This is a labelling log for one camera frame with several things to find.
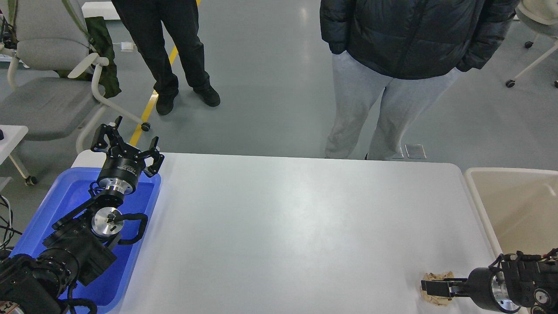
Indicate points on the left black cylindrical gripper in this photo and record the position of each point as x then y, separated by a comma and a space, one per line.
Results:
119, 173

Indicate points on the right black cylindrical gripper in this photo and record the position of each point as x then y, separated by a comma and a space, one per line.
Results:
487, 289

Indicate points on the brown paper ball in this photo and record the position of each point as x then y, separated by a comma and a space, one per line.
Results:
437, 300

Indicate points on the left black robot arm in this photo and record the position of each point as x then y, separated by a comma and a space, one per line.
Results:
80, 249

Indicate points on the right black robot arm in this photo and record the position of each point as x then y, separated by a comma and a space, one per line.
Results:
512, 282

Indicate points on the grey office chair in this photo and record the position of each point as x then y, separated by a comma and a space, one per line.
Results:
54, 79

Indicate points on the white floor power adapter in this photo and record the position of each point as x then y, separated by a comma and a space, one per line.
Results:
127, 46

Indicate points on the beige plastic bin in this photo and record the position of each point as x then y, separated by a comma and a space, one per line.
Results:
518, 208

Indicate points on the green bag on chair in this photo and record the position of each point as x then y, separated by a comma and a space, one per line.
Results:
98, 40

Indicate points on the white side table left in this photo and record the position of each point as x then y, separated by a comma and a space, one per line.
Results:
12, 136

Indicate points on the metal floor plate right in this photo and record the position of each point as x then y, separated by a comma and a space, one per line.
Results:
415, 151

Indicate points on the metal floor plate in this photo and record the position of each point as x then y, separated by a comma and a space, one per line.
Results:
398, 154
415, 151

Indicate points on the metal floor plate left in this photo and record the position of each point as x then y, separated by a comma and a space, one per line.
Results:
398, 154

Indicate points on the person in grey sweatpants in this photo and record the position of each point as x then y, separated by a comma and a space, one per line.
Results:
405, 54

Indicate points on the white chair top right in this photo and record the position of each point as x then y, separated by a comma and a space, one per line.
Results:
540, 16

